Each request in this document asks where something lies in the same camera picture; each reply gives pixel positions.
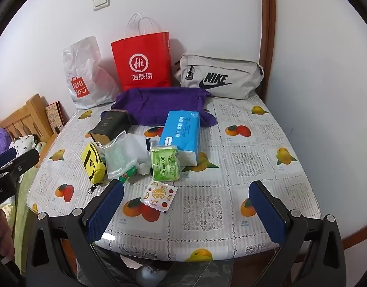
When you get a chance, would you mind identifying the patterned brown box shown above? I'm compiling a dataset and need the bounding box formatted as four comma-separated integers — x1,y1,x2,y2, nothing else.
45,101,66,133

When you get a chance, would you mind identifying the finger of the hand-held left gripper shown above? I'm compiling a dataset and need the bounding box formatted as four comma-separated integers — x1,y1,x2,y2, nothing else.
5,149,40,176
0,148,18,168

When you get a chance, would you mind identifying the purple towel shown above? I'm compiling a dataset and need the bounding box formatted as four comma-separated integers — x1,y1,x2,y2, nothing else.
111,87,217,127

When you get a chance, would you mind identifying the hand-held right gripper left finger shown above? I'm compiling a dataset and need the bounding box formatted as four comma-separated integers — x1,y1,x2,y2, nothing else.
25,179,125,287

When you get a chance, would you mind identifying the fruit print wipe packet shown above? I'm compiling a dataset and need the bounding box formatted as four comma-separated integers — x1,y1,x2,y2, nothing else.
140,181,177,213

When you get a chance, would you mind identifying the wooden door frame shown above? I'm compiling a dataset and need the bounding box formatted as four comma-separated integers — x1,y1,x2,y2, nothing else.
259,0,277,100

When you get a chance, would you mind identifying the red paper bag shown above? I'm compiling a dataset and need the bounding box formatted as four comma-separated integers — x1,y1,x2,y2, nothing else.
111,12,173,93

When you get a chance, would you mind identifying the light green blanket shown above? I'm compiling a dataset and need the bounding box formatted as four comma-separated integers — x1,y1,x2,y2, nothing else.
8,182,36,272

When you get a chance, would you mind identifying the person's left hand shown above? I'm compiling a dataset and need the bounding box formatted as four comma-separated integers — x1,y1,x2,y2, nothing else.
0,211,16,260

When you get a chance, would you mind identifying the dark green box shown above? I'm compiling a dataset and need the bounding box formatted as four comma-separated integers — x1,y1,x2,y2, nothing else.
88,110,130,144

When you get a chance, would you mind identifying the grey waist bag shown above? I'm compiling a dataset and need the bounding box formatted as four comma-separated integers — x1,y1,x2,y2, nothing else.
174,53,265,100

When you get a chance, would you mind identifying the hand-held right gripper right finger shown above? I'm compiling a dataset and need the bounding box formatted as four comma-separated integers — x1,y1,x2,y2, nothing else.
248,180,347,287

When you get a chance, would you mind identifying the fruit print tablecloth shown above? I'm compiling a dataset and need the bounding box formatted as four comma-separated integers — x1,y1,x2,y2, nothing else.
26,94,322,259

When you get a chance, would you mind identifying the blue tissue pack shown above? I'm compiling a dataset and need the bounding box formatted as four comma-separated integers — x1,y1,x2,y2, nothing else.
158,110,200,166

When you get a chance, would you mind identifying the white plastic bag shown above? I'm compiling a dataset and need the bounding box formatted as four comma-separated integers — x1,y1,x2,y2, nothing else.
62,36,121,110

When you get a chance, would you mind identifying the green packet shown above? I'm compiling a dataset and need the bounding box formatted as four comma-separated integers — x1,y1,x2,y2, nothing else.
119,167,136,183

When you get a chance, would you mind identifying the white floral cloth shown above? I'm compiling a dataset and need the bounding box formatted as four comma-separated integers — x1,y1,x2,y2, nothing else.
9,134,37,156

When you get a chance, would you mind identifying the yellow zip pouch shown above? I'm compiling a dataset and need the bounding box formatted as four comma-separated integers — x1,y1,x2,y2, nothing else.
82,143,107,194

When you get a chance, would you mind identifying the small green tissue pack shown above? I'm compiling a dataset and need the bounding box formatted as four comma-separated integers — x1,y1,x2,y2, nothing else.
150,146,181,182

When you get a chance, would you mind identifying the translucent mesh drawstring pouch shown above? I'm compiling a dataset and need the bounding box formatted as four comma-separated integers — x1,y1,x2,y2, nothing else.
101,132,139,180

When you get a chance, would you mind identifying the white glove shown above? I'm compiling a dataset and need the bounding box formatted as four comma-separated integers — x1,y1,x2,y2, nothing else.
124,134,154,175

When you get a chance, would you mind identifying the purple plush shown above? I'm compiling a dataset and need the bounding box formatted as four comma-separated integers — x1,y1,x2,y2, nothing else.
0,127,12,156

